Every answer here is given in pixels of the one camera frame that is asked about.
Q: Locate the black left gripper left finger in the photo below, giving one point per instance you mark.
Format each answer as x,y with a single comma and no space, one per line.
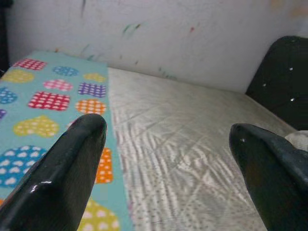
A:
55,180

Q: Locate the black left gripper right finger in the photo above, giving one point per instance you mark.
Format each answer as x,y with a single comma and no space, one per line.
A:
272,180

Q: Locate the white pillow with tree print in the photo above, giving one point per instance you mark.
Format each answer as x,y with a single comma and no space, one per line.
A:
299,140

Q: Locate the turquoise heart print mat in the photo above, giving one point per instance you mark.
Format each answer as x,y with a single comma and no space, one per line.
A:
48,101

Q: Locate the black tufted headboard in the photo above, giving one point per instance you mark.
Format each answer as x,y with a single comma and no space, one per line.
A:
281,79

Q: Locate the white quilted mattress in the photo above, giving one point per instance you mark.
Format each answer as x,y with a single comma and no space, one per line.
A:
180,132

